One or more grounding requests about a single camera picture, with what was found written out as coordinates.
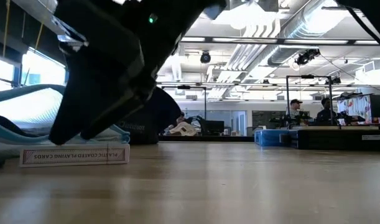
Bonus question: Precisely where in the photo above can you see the black aluminium table frame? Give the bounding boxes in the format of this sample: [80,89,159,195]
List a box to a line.
[158,134,256,143]

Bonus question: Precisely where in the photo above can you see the black station frame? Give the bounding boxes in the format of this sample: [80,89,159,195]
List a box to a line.
[285,74,334,127]
[160,85,208,122]

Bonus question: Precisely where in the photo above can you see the white cloth bundle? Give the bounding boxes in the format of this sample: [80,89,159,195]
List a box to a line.
[168,121,198,137]

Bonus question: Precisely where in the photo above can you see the clear pouch with blue zipper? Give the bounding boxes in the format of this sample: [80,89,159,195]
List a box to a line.
[0,83,131,170]

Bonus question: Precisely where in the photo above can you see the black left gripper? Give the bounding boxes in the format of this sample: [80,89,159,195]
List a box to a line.
[49,0,228,146]

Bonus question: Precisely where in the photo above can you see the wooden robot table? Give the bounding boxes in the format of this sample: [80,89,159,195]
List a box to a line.
[290,124,380,131]

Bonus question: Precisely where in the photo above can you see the black slotted case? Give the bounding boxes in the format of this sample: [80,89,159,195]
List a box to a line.
[290,129,380,151]

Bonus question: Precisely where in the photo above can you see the dark blue backpack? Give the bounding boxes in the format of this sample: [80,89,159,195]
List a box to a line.
[116,86,182,146]

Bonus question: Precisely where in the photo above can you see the black monitor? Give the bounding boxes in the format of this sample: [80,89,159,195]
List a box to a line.
[201,120,225,136]

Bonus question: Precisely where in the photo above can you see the blue window post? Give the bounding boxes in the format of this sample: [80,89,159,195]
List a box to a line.
[12,65,22,88]

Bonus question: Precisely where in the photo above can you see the colourful patterned curtain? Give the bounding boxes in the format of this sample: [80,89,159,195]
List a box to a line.
[336,94,373,124]

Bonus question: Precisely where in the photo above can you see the pink card deck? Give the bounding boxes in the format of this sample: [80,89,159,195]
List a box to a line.
[19,143,131,169]

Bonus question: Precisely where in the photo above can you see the black ceiling camera cluster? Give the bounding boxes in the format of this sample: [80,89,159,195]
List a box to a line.
[294,49,321,67]

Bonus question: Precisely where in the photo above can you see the person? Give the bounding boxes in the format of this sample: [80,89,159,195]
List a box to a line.
[285,98,305,127]
[315,97,337,126]
[175,111,187,126]

